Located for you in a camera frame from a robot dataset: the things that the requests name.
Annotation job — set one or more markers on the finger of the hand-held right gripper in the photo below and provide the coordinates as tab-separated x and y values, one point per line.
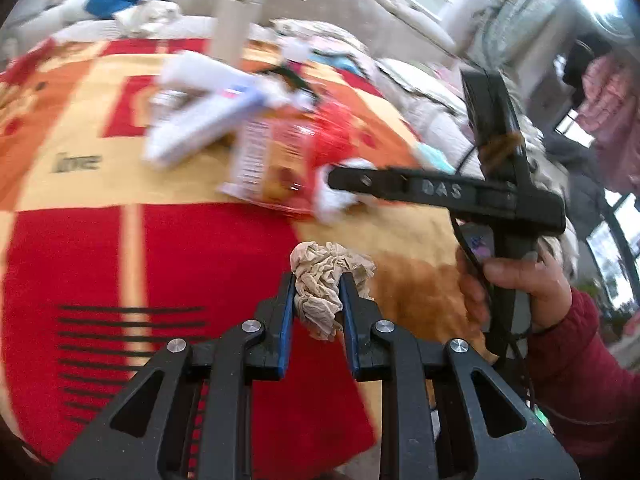
370	182

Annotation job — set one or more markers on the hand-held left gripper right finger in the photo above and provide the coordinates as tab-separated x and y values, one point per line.
349	340

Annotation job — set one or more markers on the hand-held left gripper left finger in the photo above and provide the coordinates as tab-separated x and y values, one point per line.
285	330

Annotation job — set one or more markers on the white paper tissue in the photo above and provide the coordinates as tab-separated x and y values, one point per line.
335	205

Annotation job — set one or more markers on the beige stocking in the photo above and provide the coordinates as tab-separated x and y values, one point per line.
320	270

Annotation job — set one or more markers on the person's right forearm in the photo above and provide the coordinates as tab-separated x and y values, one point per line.
590	385

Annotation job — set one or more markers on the person's right hand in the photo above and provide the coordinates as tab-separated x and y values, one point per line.
520	275

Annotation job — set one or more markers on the teal white tissue pack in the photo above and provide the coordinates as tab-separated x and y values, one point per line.
432	156

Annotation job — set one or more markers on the red snack packet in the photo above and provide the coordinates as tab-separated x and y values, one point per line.
290	160

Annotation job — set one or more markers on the grey quilted bedspread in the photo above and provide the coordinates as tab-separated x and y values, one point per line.
430	110

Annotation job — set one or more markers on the pink garment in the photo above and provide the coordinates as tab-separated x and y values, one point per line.
612	110

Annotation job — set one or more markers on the pink folded cloth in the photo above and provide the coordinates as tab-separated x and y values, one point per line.
330	55

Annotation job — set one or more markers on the red orange printed blanket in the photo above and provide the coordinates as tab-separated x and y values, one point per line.
150	260

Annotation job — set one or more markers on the pale green curtain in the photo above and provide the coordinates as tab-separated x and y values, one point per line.
515	25

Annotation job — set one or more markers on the white blue long box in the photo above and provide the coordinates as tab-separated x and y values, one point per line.
195	127

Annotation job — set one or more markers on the white tube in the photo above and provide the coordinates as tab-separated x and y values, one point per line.
200	72

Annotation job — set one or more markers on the white thermos bottle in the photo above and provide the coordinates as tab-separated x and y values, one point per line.
231	30

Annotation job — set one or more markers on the crumpled cream cloth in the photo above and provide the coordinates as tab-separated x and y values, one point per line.
150	15

